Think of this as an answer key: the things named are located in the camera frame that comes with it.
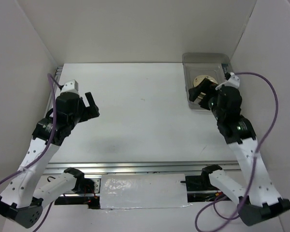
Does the clear plastic bin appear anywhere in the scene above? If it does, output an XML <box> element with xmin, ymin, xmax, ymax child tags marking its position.
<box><xmin>182</xmin><ymin>53</ymin><xmax>233</xmax><ymax>112</ymax></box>

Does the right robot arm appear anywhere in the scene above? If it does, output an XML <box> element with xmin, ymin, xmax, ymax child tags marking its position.
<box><xmin>188</xmin><ymin>75</ymin><xmax>290</xmax><ymax>226</ymax></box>

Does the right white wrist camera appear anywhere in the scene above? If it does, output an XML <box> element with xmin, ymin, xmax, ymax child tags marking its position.
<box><xmin>223</xmin><ymin>72</ymin><xmax>240</xmax><ymax>89</ymax></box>

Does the aluminium table frame rail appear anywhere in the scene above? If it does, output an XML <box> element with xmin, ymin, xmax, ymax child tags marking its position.
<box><xmin>45</xmin><ymin>63</ymin><xmax>239</xmax><ymax>175</ymax></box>

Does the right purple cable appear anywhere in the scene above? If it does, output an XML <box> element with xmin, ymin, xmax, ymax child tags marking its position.
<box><xmin>194</xmin><ymin>72</ymin><xmax>280</xmax><ymax>232</ymax></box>

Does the cream plate with flowers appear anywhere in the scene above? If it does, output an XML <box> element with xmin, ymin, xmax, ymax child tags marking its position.
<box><xmin>193</xmin><ymin>75</ymin><xmax>218</xmax><ymax>87</ymax></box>

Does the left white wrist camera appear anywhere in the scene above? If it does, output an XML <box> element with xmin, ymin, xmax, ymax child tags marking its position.
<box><xmin>60</xmin><ymin>79</ymin><xmax>79</xmax><ymax>95</ymax></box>

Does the white foil covered panel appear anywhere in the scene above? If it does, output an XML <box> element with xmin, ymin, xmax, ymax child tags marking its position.
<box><xmin>100</xmin><ymin>174</ymin><xmax>188</xmax><ymax>209</ymax></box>

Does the purple cable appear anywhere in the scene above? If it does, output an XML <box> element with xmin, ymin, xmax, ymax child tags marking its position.
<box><xmin>194</xmin><ymin>72</ymin><xmax>280</xmax><ymax>232</ymax></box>
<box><xmin>0</xmin><ymin>73</ymin><xmax>66</xmax><ymax>232</ymax></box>

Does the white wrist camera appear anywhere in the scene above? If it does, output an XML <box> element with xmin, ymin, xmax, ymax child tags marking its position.
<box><xmin>223</xmin><ymin>72</ymin><xmax>240</xmax><ymax>89</ymax></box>
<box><xmin>60</xmin><ymin>79</ymin><xmax>79</xmax><ymax>95</ymax></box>

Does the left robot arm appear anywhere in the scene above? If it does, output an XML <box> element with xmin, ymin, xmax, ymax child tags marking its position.
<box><xmin>0</xmin><ymin>92</ymin><xmax>100</xmax><ymax>229</ymax></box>

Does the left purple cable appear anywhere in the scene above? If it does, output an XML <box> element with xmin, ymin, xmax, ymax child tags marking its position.
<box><xmin>0</xmin><ymin>73</ymin><xmax>66</xmax><ymax>232</ymax></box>

